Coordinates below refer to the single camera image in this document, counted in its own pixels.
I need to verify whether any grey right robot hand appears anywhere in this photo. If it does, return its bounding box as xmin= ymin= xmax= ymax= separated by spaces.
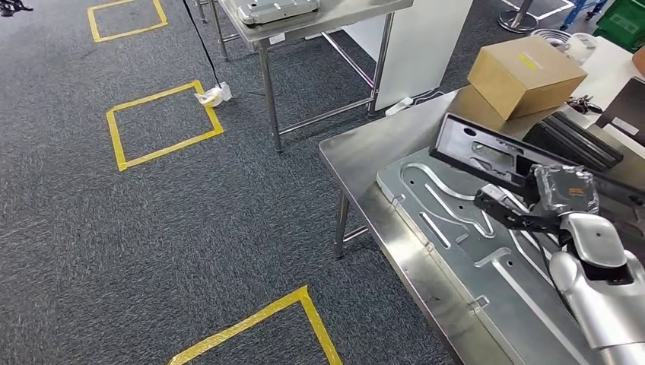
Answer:
xmin=529 ymin=163 xmax=601 ymax=218

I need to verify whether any hanging black cable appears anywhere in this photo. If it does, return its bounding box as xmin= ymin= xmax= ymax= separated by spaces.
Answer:
xmin=181 ymin=0 xmax=223 ymax=87

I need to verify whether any brown cardboard box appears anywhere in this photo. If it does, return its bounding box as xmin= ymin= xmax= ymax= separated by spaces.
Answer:
xmin=467 ymin=35 xmax=589 ymax=121

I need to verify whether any round metal wire bowl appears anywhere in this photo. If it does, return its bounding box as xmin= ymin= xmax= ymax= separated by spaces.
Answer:
xmin=531 ymin=28 xmax=573 ymax=49

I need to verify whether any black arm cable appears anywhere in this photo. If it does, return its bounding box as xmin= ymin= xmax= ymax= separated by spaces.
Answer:
xmin=529 ymin=231 xmax=576 ymax=323

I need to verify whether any clear plastic bag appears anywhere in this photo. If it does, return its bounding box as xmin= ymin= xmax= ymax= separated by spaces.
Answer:
xmin=564 ymin=32 xmax=598 ymax=64

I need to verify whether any stack of black parts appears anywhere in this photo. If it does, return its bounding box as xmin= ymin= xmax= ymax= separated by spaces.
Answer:
xmin=522 ymin=110 xmax=624 ymax=173

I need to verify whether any black flat panel with label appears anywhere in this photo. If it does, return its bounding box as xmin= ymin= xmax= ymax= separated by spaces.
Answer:
xmin=595 ymin=76 xmax=645 ymax=147

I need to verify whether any grey metal tray part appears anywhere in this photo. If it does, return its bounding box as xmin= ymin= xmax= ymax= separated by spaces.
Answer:
xmin=237 ymin=0 xmax=320 ymax=26

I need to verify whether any black key bunch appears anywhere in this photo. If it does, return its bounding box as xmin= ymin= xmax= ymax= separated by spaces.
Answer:
xmin=565 ymin=95 xmax=604 ymax=115

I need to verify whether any chrome stanchion post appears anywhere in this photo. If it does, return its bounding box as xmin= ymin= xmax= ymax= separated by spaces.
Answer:
xmin=497 ymin=0 xmax=540 ymax=34

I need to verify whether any black plastic panel part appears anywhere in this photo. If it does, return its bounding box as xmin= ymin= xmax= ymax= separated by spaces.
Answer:
xmin=429 ymin=113 xmax=645 ymax=223

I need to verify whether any white cabinet panel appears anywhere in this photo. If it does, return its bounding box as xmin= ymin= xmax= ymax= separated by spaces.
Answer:
xmin=342 ymin=0 xmax=475 ymax=112

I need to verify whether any plastic wrapped cable plug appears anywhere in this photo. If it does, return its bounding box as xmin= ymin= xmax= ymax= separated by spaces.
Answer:
xmin=195 ymin=81 xmax=234 ymax=108

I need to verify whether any stainless steel table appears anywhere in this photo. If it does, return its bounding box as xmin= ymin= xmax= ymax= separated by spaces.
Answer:
xmin=193 ymin=0 xmax=415 ymax=154

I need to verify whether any white power strip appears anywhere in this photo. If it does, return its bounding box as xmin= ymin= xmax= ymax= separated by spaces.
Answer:
xmin=385 ymin=97 xmax=415 ymax=117

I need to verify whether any green plastic crate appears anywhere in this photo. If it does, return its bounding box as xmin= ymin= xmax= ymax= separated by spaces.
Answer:
xmin=593 ymin=0 xmax=645 ymax=54

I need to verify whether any stainless steel workbench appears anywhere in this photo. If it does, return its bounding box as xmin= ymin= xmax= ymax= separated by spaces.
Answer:
xmin=318 ymin=85 xmax=645 ymax=365

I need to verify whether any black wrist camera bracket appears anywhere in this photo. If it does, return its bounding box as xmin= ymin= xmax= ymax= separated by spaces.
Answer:
xmin=473 ymin=193 xmax=568 ymax=233

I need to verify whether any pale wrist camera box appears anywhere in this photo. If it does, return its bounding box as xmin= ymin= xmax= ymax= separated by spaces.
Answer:
xmin=478 ymin=184 xmax=510 ymax=208

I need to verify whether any stamped galvanized metal panel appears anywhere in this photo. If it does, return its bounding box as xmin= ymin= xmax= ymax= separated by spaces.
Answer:
xmin=376 ymin=147 xmax=645 ymax=365

